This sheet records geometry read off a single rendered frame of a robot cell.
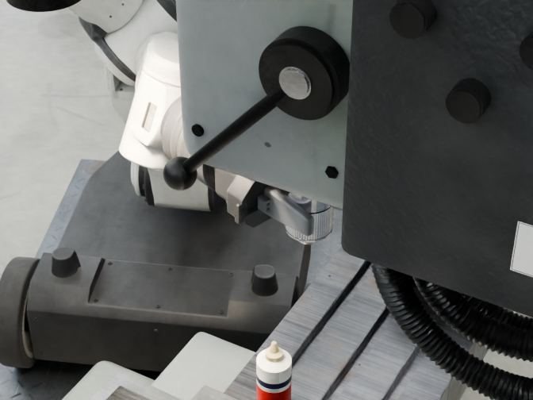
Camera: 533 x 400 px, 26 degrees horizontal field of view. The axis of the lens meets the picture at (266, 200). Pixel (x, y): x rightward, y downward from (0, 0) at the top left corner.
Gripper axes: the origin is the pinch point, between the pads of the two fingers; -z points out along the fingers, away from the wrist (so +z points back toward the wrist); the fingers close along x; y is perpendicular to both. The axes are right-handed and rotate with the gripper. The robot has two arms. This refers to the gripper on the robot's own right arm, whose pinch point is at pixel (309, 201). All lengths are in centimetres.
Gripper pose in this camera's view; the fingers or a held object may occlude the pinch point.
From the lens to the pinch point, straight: 112.4
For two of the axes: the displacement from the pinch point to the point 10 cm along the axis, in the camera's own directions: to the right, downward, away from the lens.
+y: -0.1, 8.0, 6.0
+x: 7.4, -4.0, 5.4
